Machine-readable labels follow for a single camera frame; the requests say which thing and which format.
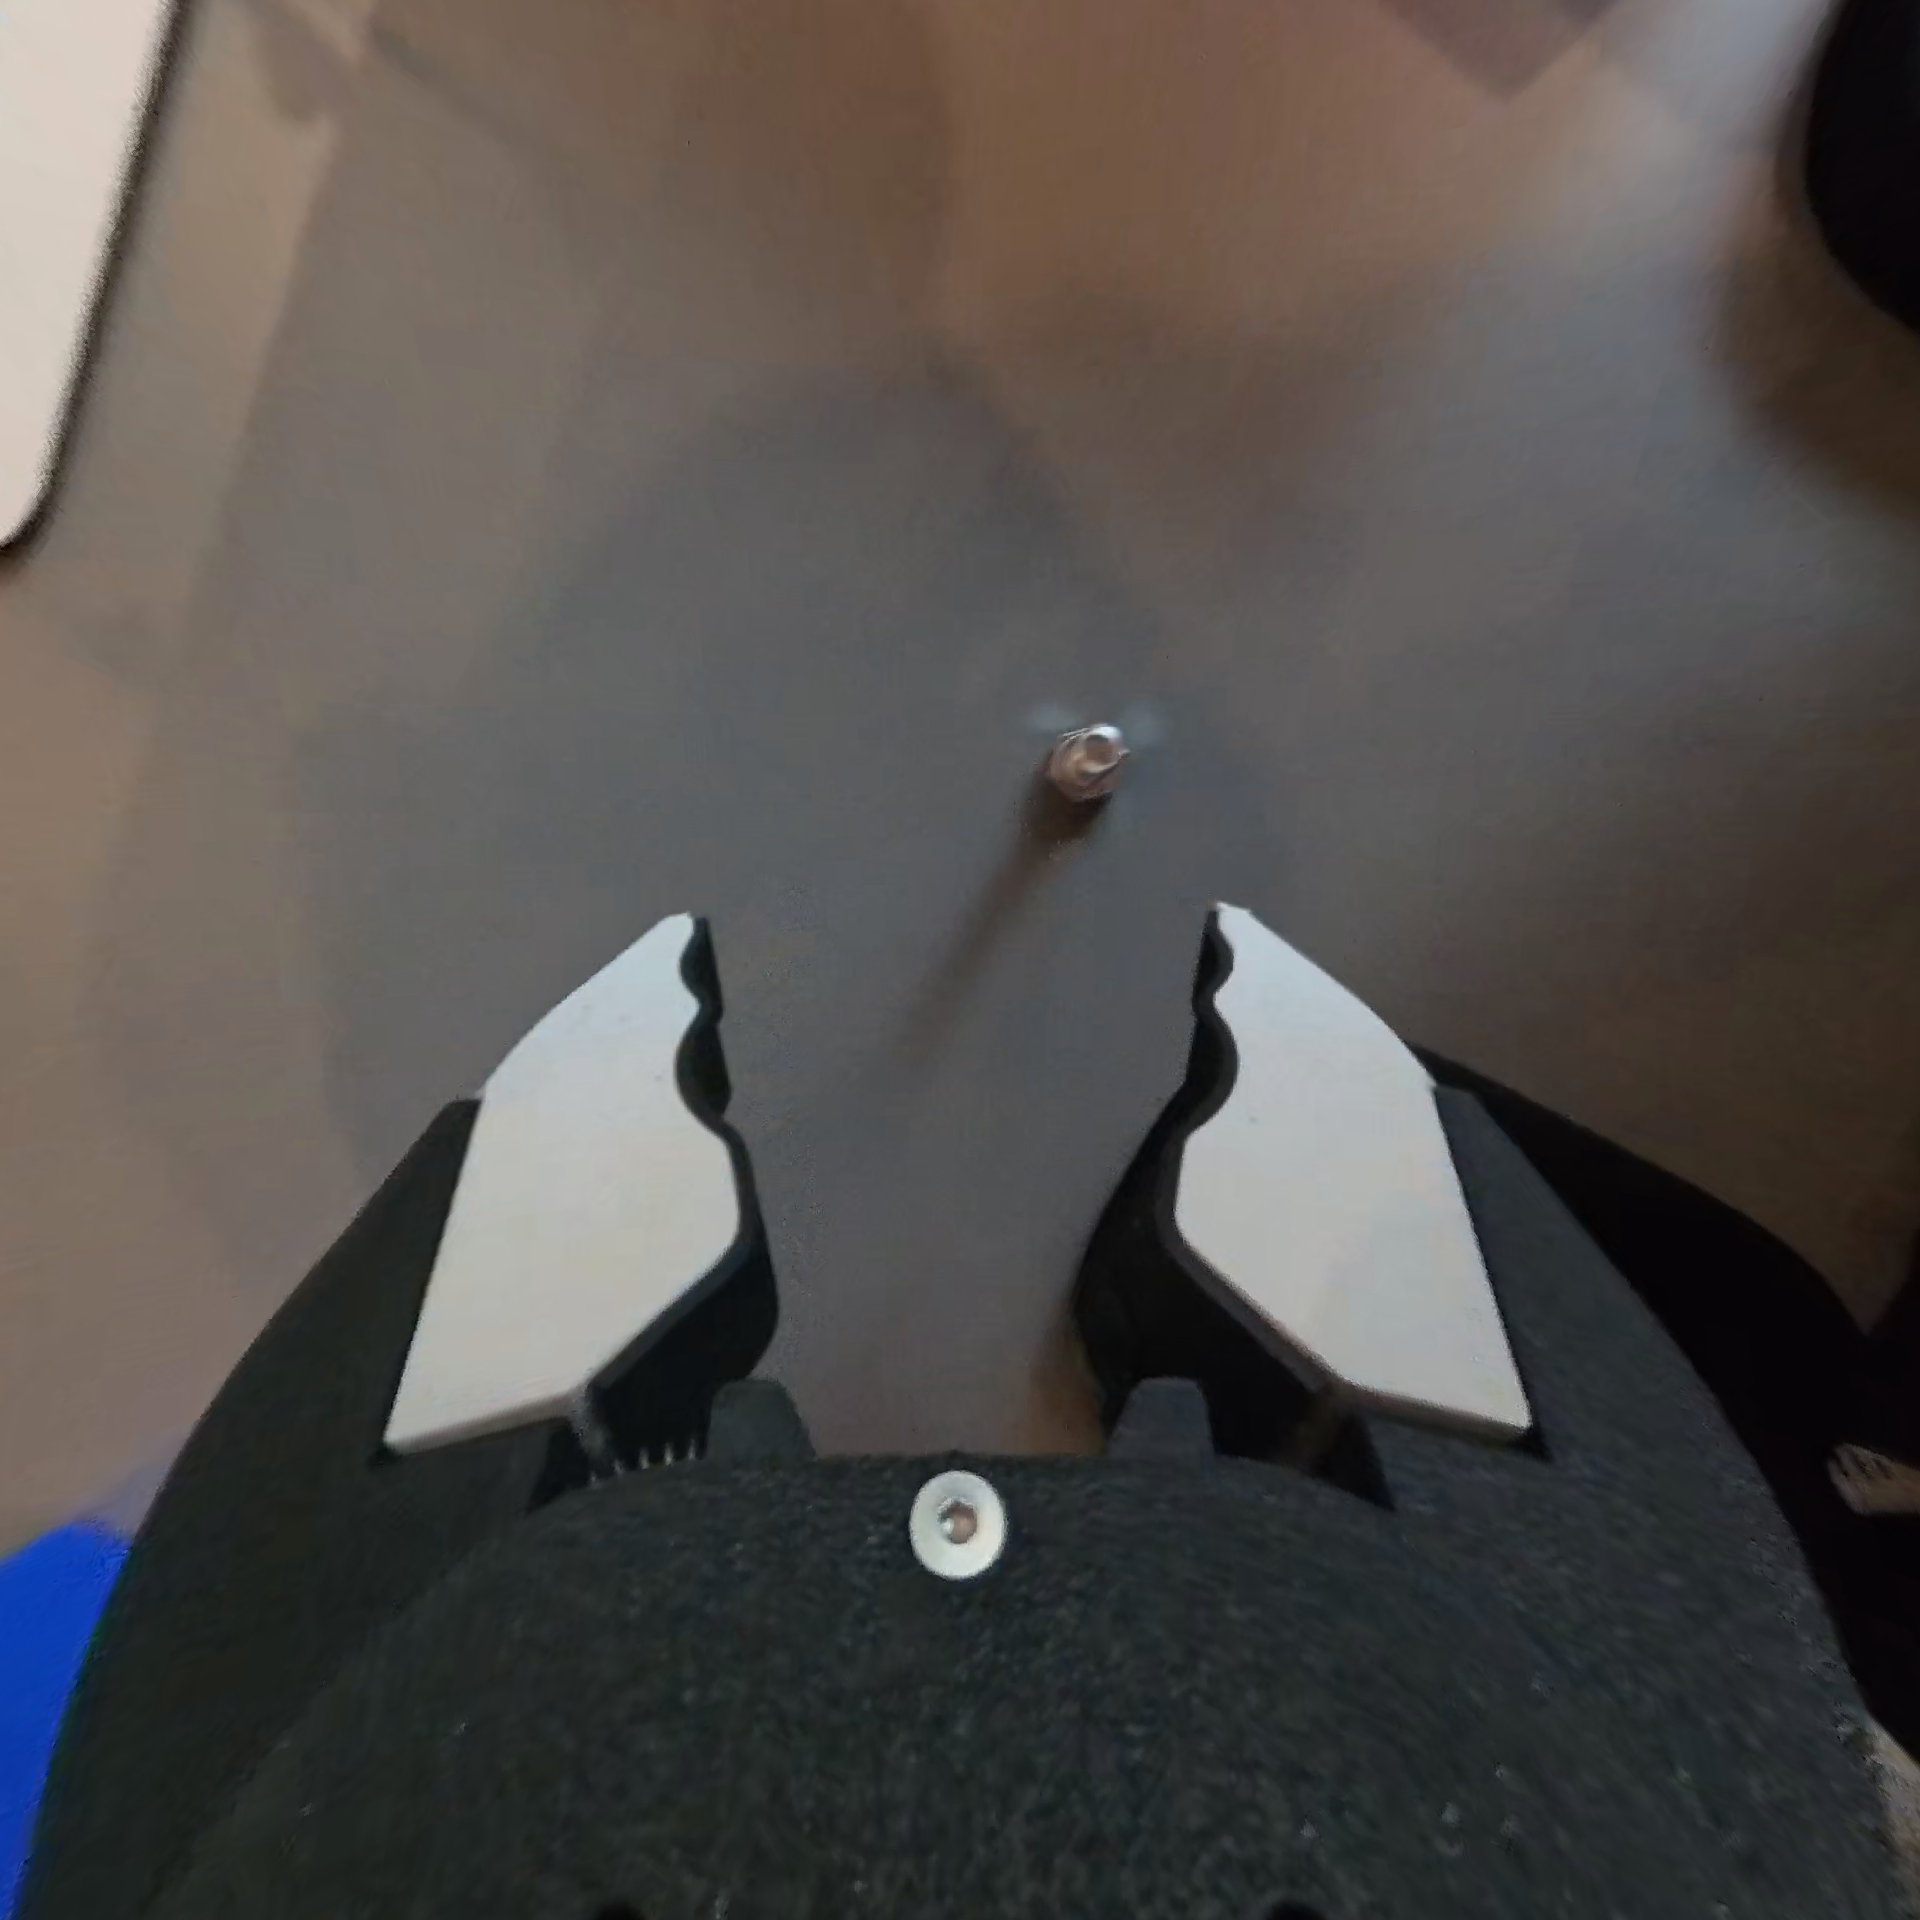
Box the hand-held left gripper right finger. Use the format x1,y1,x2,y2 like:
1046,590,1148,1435
1074,900,1536,1446

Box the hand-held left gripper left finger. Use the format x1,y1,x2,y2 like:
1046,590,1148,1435
382,912,783,1458

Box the blue plastic bin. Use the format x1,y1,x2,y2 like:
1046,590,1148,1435
0,1518,134,1920

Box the instruction sheet sign stand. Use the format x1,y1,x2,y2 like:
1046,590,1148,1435
0,0,186,553

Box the black quilted armrest pad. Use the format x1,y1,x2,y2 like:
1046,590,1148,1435
1800,0,1920,324

